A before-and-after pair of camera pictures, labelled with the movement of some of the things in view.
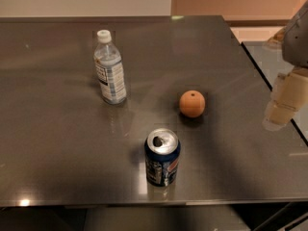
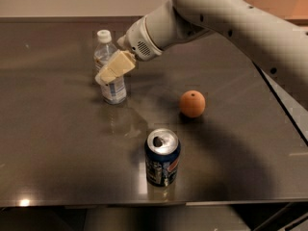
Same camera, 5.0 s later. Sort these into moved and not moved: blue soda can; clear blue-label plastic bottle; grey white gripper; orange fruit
Moved: grey white gripper
Not moved: orange fruit; clear blue-label plastic bottle; blue soda can
